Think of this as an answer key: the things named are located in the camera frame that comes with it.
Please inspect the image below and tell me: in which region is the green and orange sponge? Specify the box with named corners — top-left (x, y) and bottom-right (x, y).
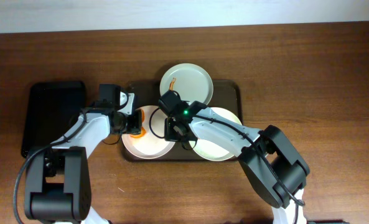
top-left (130, 109), bottom-right (146, 139)

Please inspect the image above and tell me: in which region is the pale green plate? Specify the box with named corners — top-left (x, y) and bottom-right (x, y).
top-left (159, 63), bottom-right (213, 105)

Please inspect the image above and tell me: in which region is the small black tray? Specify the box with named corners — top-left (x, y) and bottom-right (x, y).
top-left (21, 81), bottom-right (86, 157)

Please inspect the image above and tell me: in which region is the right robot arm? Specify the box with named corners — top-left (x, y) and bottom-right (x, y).
top-left (158, 90), bottom-right (310, 224)

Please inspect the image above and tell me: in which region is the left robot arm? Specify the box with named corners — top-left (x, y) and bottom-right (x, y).
top-left (13, 84), bottom-right (143, 224)

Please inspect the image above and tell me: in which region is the large brown serving tray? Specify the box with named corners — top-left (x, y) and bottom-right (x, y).
top-left (126, 80), bottom-right (243, 162)

